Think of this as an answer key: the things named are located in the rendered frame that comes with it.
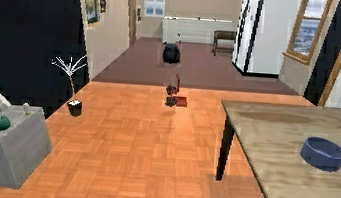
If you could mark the grey cube side table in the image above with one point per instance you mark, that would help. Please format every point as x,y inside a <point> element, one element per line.
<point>8,149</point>

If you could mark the small dark framed picture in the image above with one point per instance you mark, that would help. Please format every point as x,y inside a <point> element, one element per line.
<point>103,5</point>

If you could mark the black round bag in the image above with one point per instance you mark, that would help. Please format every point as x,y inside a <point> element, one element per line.
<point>171,52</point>

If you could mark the gold framed landscape picture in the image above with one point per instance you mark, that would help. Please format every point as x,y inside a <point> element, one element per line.
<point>92,9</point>

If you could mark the blue bowl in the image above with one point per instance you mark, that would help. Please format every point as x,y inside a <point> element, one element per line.
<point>322,153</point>

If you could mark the dark wooden stool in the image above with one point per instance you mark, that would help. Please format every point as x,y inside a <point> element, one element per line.
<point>224,40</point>

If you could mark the small pale figurine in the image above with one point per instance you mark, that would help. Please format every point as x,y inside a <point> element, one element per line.
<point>26,108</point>

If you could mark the white kitchen counter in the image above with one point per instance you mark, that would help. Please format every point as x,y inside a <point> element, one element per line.
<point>196,30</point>

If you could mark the wooden framed window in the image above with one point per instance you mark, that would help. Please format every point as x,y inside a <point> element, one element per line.
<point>308,28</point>

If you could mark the wooden table with black legs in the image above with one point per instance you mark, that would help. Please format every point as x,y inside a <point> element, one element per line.
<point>275,151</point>

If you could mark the white fridge with black trim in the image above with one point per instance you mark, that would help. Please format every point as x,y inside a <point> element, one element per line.
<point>266,33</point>

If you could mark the white framed window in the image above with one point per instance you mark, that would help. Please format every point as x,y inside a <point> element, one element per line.
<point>154,5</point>

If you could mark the white twig plant black pot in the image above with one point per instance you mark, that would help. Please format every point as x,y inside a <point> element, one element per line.
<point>74,105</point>

